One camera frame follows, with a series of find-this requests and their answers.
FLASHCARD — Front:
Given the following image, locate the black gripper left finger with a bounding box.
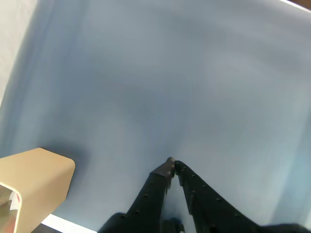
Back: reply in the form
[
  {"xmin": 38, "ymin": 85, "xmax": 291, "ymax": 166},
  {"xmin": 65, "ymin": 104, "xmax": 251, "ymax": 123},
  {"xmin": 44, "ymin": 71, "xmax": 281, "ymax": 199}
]
[{"xmin": 122, "ymin": 157, "xmax": 176, "ymax": 233}]

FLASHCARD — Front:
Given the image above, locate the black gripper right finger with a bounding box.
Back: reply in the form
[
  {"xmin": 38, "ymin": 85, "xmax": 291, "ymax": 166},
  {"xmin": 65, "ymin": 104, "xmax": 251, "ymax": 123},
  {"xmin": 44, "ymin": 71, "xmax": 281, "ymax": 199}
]
[{"xmin": 174, "ymin": 161, "xmax": 265, "ymax": 233}]

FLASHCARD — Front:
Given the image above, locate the red cube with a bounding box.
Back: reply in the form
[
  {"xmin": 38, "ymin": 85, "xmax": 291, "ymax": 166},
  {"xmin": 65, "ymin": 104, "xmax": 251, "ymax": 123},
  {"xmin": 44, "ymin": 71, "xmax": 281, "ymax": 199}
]
[{"xmin": 0, "ymin": 212, "xmax": 18, "ymax": 230}]

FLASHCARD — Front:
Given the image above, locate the beige box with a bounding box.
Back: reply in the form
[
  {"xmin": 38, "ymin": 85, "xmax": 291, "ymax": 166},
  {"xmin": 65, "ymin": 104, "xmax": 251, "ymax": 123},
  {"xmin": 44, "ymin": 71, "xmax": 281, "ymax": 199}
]
[{"xmin": 0, "ymin": 147, "xmax": 76, "ymax": 233}]

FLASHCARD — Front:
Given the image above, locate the white crumpled cloth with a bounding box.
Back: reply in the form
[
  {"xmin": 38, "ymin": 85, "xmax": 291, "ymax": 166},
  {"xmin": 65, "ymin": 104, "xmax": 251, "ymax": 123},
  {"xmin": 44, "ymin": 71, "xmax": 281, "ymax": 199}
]
[{"xmin": 9, "ymin": 191, "xmax": 22, "ymax": 211}]

